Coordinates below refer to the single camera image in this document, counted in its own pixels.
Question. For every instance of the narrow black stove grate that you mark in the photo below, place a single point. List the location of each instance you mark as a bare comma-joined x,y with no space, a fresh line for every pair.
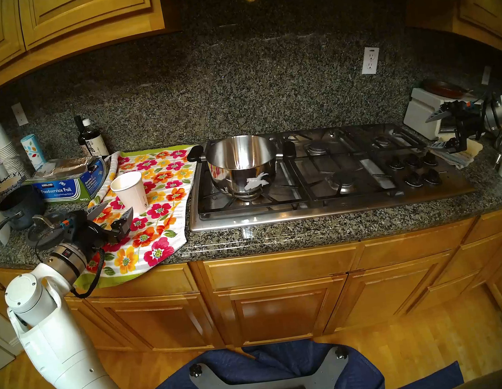
392,150

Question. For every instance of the small black saucepan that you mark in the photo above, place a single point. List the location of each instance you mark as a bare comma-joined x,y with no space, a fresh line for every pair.
22,203

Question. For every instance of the colourful patterned paper cup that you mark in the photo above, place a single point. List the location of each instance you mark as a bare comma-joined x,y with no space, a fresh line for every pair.
33,151

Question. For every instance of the blue foodservice foil box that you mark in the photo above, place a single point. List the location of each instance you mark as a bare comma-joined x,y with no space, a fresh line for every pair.
62,189

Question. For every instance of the white wall switch plate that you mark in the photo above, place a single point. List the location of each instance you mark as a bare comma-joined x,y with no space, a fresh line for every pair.
20,114
486,75

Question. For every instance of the stainless steel pot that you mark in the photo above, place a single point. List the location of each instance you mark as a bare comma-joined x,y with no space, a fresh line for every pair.
241,156

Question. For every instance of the wide black stove grate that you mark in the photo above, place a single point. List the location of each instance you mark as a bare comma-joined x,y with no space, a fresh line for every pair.
325,197
234,208

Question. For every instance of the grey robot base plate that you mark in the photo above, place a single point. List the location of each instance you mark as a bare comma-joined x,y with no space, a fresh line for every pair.
317,380

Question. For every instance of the black stove knob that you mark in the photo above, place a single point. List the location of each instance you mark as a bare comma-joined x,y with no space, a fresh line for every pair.
396,163
413,180
413,161
430,159
432,178

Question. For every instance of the wooden lower cabinet run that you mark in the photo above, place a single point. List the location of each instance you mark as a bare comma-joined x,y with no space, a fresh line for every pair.
280,312

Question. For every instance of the slim black bottle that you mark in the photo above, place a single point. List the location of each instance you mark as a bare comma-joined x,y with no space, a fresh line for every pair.
79,127

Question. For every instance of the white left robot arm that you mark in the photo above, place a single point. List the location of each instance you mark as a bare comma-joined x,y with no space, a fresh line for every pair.
54,341

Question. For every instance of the red-brown frying pan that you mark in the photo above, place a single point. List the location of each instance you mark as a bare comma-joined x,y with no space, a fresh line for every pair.
444,89

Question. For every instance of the blue patterned bowl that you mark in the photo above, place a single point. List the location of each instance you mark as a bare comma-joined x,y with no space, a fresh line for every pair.
9,187

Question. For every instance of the folded yellow dish cloth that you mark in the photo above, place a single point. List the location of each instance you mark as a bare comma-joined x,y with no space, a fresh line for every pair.
472,149

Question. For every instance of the tall white paper cup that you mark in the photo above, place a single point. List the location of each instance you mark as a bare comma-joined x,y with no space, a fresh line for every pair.
130,194

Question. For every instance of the stack of white paper cups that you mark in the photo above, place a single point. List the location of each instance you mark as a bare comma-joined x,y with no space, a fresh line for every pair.
6,150

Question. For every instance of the dark bottle with white label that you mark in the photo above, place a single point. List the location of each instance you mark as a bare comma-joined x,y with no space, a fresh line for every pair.
96,143

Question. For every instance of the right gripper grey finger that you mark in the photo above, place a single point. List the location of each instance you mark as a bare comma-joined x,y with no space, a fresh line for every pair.
449,145
441,115

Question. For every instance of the white toaster oven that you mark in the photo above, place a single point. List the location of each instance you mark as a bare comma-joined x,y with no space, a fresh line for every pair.
419,112

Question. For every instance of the floral kitchen towel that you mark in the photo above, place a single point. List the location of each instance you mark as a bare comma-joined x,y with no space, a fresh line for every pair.
161,208

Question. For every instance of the stainless steel gas cooktop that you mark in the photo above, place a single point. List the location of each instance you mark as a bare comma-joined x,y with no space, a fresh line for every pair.
281,213

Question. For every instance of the wooden upper cabinet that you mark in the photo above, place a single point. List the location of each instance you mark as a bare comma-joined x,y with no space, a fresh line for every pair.
71,13
479,10

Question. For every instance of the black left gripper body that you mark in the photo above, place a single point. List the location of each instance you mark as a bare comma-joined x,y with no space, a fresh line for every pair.
84,234

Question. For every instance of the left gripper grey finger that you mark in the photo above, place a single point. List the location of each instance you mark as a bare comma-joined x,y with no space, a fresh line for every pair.
98,210
121,228

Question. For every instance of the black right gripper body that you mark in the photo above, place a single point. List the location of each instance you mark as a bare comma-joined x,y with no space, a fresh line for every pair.
469,121

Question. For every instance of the white wall power outlet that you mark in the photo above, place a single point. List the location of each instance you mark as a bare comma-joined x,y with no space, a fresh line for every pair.
370,61

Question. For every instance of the glass pot lid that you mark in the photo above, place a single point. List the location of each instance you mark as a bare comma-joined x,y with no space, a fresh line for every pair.
45,232

